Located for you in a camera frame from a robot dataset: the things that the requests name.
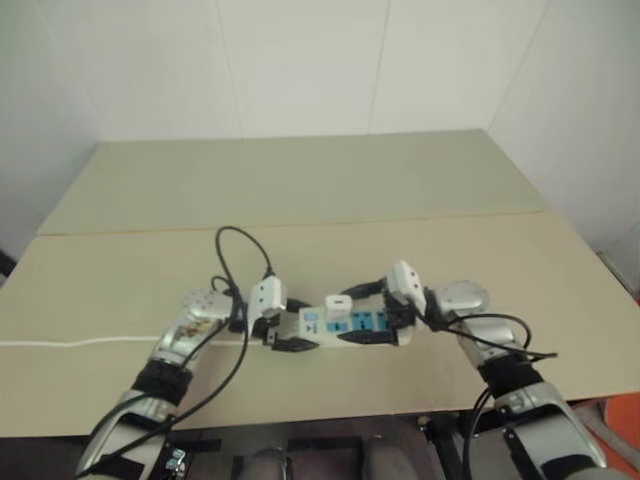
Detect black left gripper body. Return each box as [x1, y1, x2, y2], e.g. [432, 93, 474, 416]
[250, 312, 288, 352]

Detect white power strip cord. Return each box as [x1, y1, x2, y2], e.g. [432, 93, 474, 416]
[0, 335, 264, 349]

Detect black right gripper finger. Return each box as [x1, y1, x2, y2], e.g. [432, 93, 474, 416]
[339, 279, 388, 298]
[336, 329, 397, 347]

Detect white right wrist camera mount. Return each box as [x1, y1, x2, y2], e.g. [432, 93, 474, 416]
[383, 259, 427, 308]

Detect white charger plug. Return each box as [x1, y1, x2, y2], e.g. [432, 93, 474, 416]
[323, 294, 357, 319]

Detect dark rounded shape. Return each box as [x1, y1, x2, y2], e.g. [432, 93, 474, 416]
[248, 446, 293, 480]

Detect orange object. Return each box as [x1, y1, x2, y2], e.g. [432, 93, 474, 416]
[605, 396, 640, 462]

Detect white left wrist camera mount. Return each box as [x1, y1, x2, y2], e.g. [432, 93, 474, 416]
[247, 276, 288, 334]

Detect white power strip blue sockets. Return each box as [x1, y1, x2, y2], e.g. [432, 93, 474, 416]
[277, 305, 418, 352]

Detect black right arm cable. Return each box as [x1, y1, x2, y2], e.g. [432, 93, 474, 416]
[419, 298, 560, 480]

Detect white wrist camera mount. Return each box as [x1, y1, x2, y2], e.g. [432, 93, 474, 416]
[247, 276, 288, 334]
[383, 259, 427, 308]

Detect black table frame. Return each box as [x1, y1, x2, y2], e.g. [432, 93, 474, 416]
[417, 412, 471, 480]

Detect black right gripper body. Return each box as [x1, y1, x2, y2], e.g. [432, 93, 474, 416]
[381, 289, 419, 347]

